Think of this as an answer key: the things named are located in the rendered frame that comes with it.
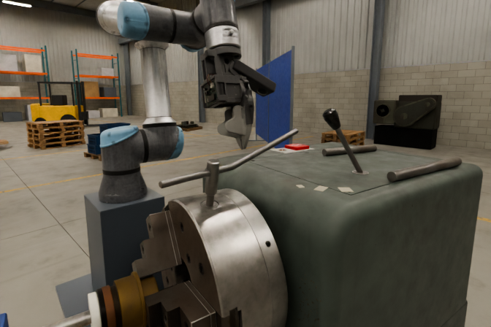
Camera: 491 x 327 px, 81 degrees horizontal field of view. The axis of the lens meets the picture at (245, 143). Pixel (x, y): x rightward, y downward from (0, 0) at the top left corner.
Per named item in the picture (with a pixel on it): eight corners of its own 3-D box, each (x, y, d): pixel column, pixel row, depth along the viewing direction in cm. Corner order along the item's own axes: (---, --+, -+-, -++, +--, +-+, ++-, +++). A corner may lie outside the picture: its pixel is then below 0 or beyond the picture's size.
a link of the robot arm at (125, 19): (85, -6, 92) (125, -13, 56) (122, 1, 98) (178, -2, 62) (88, 33, 96) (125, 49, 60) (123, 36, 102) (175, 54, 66)
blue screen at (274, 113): (244, 141, 951) (244, 68, 914) (267, 140, 961) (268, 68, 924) (269, 173, 547) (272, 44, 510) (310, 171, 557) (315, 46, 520)
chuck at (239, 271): (191, 277, 76) (196, 168, 67) (260, 394, 52) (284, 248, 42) (157, 289, 71) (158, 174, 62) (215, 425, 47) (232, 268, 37)
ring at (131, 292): (147, 257, 55) (93, 273, 50) (162, 282, 47) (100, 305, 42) (150, 301, 56) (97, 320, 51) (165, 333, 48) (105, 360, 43)
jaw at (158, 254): (190, 261, 59) (176, 206, 63) (198, 258, 55) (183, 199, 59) (134, 280, 53) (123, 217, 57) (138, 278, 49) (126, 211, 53)
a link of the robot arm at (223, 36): (228, 42, 68) (246, 26, 61) (231, 61, 67) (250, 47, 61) (199, 39, 64) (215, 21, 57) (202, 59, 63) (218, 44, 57)
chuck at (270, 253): (203, 273, 78) (210, 166, 69) (275, 383, 54) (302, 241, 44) (191, 277, 76) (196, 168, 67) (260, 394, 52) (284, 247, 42)
